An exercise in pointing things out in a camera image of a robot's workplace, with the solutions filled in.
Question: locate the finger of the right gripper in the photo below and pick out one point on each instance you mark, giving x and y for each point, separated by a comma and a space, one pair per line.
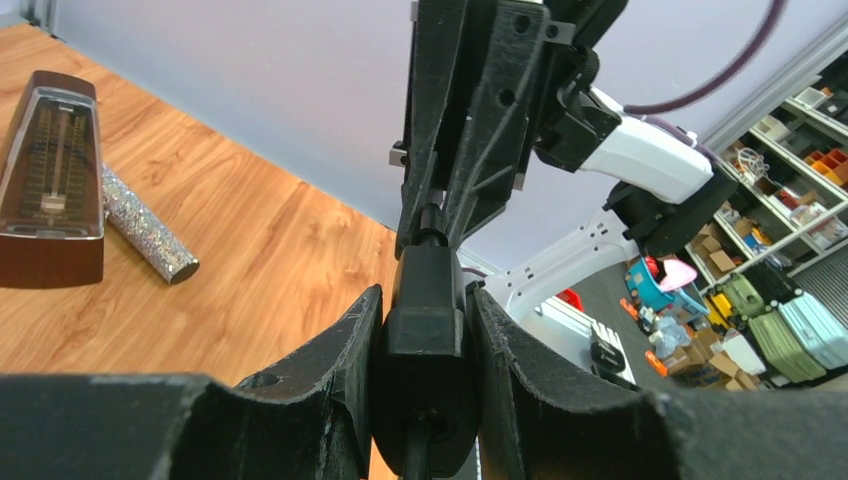
437, 31
481, 182

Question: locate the black padlock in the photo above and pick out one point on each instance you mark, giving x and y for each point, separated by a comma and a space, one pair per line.
422, 392

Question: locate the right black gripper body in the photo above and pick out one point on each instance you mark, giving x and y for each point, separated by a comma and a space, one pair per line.
572, 31

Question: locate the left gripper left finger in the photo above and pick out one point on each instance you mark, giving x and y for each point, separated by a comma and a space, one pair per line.
303, 417

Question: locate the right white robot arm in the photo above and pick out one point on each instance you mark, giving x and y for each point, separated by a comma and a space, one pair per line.
667, 187

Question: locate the glittery silver cylinder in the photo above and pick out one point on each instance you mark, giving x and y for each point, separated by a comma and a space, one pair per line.
143, 229

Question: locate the light blue suitcase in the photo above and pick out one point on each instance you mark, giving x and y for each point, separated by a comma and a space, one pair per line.
817, 330

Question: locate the green suitcase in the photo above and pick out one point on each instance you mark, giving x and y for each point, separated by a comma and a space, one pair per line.
783, 350

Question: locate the brown wooden metronome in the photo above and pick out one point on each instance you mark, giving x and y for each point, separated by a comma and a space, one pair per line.
52, 199

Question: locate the storage shelf rack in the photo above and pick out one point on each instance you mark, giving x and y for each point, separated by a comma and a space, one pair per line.
790, 206

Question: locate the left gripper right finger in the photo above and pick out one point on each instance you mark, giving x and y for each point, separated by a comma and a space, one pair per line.
543, 417

